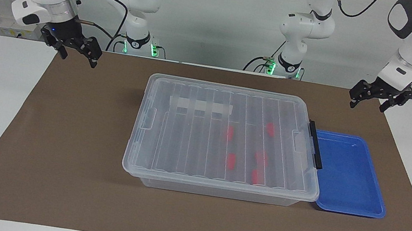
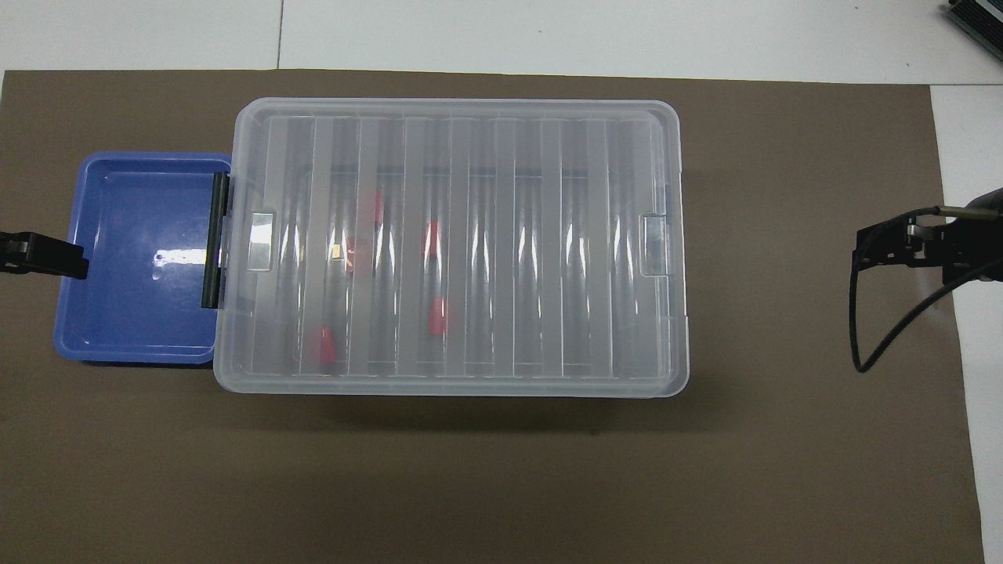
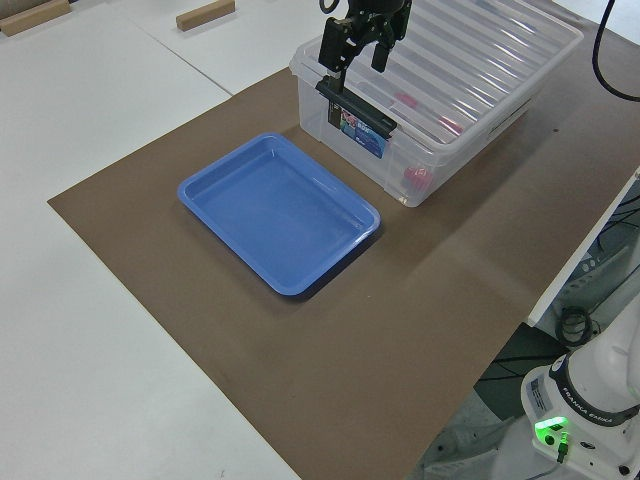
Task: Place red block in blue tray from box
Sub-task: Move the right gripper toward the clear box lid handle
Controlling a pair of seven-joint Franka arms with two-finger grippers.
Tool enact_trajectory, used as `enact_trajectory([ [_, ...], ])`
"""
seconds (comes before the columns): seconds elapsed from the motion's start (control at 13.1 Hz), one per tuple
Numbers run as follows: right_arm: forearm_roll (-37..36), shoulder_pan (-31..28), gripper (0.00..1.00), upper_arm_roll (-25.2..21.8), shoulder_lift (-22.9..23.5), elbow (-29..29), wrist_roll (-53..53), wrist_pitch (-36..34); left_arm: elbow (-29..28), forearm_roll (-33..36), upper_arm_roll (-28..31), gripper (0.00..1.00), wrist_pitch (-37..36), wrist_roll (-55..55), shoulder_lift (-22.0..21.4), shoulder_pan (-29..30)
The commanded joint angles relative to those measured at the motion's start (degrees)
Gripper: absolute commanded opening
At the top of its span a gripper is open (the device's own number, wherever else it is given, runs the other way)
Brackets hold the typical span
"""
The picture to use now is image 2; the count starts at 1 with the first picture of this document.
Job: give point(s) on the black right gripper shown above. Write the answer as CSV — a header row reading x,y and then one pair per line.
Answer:
x,y
986,243

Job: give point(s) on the red toy block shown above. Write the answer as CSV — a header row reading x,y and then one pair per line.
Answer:
x,y
437,316
370,208
326,346
429,240
353,252

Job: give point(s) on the clear ribbed box lid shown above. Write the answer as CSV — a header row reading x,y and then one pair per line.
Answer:
x,y
548,235

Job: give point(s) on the blue plastic tray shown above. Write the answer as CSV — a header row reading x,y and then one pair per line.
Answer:
x,y
133,298

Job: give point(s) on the clear plastic storage box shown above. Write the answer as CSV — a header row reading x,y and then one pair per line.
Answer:
x,y
470,176

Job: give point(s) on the grey finned device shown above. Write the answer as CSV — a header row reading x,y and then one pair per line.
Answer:
x,y
983,19

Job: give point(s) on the brown table mat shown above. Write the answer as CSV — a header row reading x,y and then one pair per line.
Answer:
x,y
501,486

